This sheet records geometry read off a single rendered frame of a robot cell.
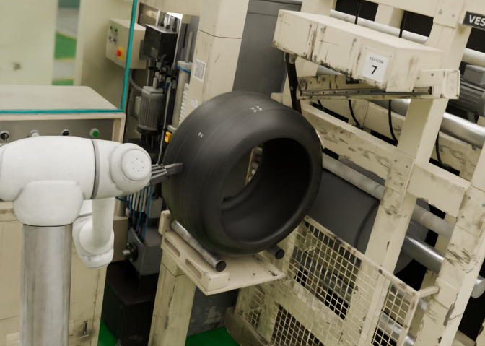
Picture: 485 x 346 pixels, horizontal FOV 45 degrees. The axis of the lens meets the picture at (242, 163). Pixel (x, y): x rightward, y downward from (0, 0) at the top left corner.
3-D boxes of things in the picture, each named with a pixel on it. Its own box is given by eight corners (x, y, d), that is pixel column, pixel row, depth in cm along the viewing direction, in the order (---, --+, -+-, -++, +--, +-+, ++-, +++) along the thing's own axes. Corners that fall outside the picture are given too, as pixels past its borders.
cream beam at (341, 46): (269, 46, 230) (277, 9, 225) (315, 50, 245) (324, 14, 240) (384, 92, 186) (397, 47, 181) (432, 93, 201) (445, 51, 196)
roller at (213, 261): (169, 228, 235) (170, 218, 234) (179, 226, 238) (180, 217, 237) (215, 273, 210) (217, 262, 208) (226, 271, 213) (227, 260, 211)
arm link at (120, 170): (140, 146, 139) (81, 144, 134) (163, 133, 123) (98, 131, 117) (141, 201, 138) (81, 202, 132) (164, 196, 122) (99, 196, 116)
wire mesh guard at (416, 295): (233, 314, 288) (261, 186, 264) (236, 313, 289) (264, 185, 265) (364, 449, 222) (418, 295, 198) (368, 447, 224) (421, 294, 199)
